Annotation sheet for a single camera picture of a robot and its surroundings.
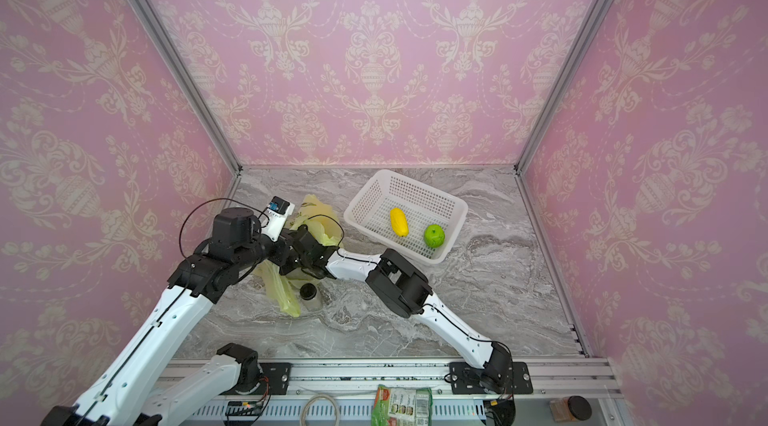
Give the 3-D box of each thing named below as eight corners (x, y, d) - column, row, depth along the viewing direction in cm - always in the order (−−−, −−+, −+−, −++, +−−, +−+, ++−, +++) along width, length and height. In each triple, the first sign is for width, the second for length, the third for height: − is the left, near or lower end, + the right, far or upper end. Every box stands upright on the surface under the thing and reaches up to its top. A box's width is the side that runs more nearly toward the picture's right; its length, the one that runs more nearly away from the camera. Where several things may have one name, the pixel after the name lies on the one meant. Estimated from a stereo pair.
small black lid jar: (305, 313, 87) (297, 301, 79) (308, 294, 90) (301, 281, 83) (322, 313, 87) (315, 301, 79) (324, 294, 90) (318, 281, 83)
